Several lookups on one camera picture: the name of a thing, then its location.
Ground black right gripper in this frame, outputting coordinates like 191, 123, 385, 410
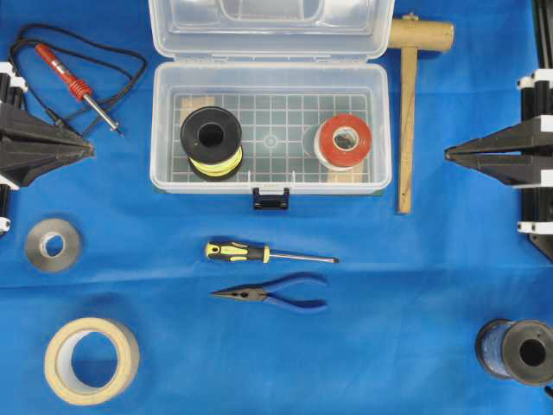
445, 69, 552, 235

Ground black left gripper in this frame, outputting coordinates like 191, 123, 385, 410
0, 61, 95, 238

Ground clear plastic tool box lid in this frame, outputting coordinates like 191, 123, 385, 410
149, 0, 394, 62

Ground clear plastic tool box base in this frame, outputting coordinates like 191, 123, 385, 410
149, 61, 392, 195

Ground black tool box latch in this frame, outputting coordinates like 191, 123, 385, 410
252, 188, 289, 210

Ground grey tape roll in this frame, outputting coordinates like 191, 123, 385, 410
25, 218, 82, 272

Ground wooden mallet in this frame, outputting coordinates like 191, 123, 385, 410
388, 14, 454, 214

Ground red tape roll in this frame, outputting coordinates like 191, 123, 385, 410
314, 114, 372, 172

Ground blue table cloth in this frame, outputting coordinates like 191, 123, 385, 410
1, 1, 552, 414

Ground beige masking tape roll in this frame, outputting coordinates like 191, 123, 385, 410
44, 317, 140, 406

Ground yellow black screwdriver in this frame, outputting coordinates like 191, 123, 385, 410
205, 241, 340, 264

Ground black soldering iron cable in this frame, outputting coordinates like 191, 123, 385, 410
8, 23, 149, 134

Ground red handled soldering iron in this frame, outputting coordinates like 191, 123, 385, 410
35, 43, 123, 136

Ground yellow wire black spool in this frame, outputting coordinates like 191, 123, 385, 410
180, 106, 243, 182

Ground blue wire black spool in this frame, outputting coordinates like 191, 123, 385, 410
474, 319, 552, 386

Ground blue handled needle-nose pliers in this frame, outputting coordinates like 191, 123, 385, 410
210, 273, 328, 315

